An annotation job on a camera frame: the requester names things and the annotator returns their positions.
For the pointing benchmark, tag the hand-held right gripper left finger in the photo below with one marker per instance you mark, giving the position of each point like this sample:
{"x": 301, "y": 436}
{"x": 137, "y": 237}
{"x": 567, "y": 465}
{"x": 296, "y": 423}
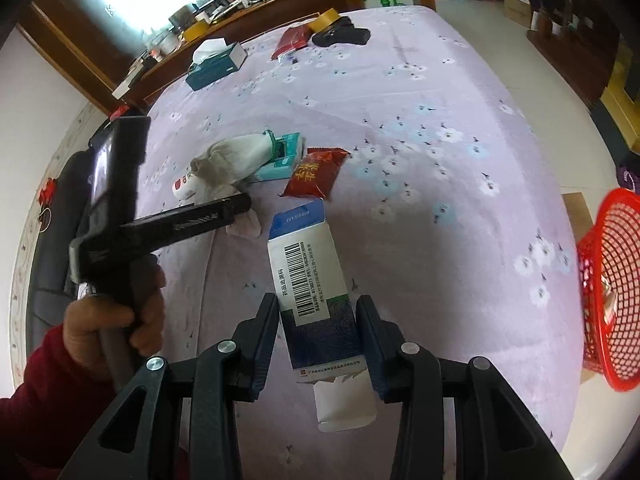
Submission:
{"x": 265, "y": 345}

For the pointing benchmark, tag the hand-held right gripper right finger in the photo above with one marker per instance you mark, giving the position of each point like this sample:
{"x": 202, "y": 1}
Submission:
{"x": 370, "y": 355}

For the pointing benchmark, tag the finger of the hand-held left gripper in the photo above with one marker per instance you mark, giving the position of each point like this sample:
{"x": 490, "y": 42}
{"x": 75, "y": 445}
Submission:
{"x": 200, "y": 215}

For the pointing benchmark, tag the white bottle with red label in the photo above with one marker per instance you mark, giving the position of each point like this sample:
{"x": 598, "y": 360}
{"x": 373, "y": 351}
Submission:
{"x": 184, "y": 184}

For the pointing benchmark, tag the white cotton glove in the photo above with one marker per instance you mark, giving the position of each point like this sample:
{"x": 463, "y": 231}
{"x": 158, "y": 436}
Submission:
{"x": 235, "y": 152}

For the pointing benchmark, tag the white blue medicine box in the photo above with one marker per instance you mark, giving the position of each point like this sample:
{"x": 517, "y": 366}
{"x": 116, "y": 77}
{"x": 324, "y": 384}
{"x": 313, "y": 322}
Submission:
{"x": 310, "y": 280}

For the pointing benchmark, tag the teal tissue pack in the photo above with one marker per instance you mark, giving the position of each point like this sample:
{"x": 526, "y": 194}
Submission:
{"x": 287, "y": 160}

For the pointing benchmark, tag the red plastic basket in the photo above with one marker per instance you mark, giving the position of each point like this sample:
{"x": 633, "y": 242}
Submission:
{"x": 615, "y": 310}

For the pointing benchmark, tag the person's red sleeved left forearm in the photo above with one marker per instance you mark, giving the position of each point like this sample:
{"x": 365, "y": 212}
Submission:
{"x": 45, "y": 400}

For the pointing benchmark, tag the person's left hand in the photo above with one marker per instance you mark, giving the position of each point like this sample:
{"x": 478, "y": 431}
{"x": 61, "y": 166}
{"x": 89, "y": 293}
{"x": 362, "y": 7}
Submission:
{"x": 85, "y": 320}

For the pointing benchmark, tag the red snack packet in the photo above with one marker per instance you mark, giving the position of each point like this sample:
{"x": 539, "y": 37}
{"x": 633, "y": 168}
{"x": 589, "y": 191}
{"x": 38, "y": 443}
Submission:
{"x": 315, "y": 175}

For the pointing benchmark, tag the teal tissue box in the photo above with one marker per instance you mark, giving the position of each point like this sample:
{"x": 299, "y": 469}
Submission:
{"x": 215, "y": 65}

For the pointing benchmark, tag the dark red flat packet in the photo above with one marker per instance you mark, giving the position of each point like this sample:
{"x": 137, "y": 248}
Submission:
{"x": 292, "y": 40}

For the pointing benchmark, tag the black case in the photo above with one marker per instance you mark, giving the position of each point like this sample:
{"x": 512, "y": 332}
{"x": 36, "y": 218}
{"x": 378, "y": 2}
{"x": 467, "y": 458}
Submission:
{"x": 342, "y": 35}

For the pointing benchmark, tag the brown tape roll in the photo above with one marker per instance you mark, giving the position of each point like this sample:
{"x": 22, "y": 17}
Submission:
{"x": 324, "y": 20}

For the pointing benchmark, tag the flat cardboard box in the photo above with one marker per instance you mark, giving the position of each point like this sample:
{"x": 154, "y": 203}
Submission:
{"x": 577, "y": 215}

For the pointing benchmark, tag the brown cardboard box with label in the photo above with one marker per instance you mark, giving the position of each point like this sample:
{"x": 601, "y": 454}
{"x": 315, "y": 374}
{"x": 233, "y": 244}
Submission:
{"x": 517, "y": 5}

